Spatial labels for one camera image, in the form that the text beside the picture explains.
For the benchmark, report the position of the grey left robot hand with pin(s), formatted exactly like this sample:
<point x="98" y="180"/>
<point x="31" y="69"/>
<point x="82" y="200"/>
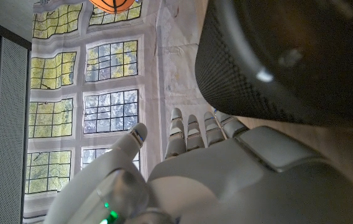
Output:
<point x="241" y="174"/>

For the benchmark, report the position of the orange mini basketball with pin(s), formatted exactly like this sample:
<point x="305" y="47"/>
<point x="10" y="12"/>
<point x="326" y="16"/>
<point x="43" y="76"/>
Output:
<point x="112" y="5"/>

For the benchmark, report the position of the black cylindrical speaker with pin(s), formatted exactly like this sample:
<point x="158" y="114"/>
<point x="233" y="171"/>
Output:
<point x="288" y="62"/>

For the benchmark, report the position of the printed window backdrop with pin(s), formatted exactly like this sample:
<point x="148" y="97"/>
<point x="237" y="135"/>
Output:
<point x="111" y="68"/>

